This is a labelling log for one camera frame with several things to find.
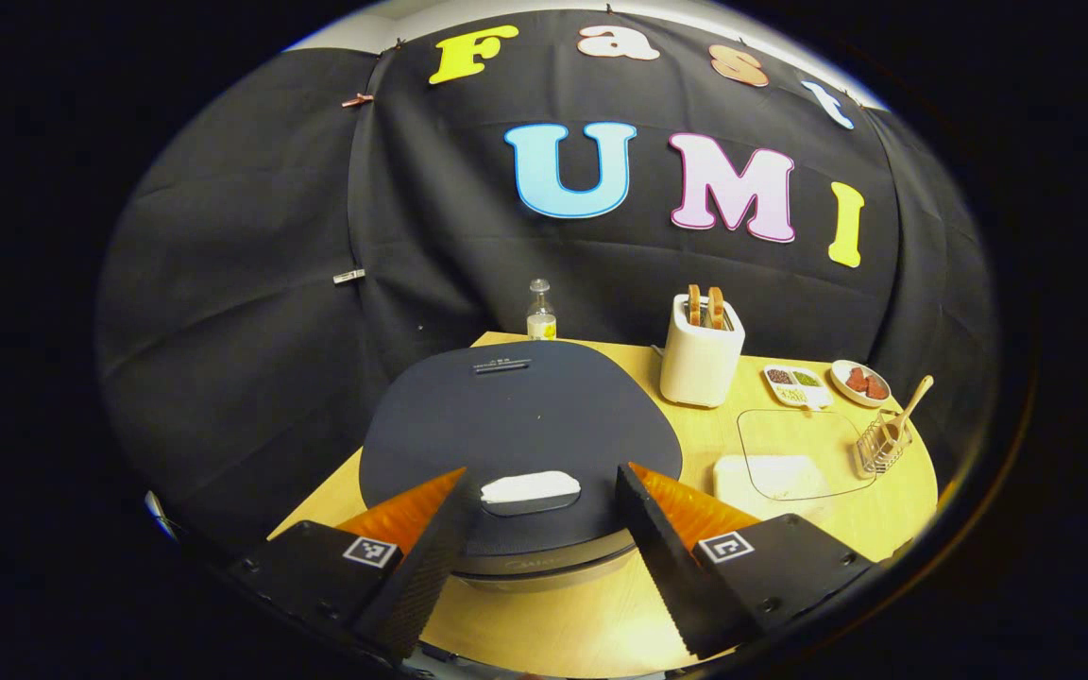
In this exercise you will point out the white toaster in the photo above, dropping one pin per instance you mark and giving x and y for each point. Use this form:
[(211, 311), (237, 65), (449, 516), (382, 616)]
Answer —
[(695, 368)]

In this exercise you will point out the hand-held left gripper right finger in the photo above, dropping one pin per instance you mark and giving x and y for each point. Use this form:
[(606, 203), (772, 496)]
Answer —
[(662, 576)]

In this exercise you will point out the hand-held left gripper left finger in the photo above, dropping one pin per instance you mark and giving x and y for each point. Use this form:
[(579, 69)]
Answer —
[(426, 576)]

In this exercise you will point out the heap of dark beans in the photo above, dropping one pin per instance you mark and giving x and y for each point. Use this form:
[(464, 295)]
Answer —
[(779, 376)]

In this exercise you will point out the clear plastic rice box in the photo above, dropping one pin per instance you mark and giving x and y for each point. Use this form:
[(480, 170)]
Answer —
[(790, 430)]

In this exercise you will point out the toasted bread slice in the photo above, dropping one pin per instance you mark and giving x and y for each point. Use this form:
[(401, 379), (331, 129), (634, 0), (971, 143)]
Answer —
[(693, 306), (715, 309)]

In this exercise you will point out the red meat slice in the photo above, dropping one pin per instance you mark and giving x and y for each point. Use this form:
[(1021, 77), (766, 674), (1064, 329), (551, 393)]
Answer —
[(876, 387), (857, 379)]

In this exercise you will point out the white divided dish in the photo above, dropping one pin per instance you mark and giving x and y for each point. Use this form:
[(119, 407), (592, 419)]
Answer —
[(820, 397)]

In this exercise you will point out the heap of pale soybeans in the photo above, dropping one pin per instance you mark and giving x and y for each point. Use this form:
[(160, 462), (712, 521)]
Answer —
[(792, 395)]

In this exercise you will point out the copper cloth clip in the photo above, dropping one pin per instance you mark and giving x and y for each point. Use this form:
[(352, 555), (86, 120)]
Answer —
[(357, 99)]

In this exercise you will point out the dark grey rice cooker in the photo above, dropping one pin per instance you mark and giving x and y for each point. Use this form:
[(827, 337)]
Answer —
[(525, 416)]

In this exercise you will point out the round white plate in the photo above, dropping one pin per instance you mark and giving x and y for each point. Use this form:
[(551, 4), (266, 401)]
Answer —
[(839, 378)]

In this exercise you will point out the small clear drink bottle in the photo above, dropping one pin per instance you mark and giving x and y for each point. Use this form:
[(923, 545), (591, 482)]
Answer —
[(541, 326)]

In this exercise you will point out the heap of green beans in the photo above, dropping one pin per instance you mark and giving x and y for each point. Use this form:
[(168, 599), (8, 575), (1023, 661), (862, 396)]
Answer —
[(806, 378)]

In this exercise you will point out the black backdrop cloth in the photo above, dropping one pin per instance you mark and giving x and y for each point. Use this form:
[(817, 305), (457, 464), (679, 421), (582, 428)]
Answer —
[(270, 283)]

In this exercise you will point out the silver cloth clip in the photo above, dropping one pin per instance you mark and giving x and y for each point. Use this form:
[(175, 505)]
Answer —
[(349, 276)]

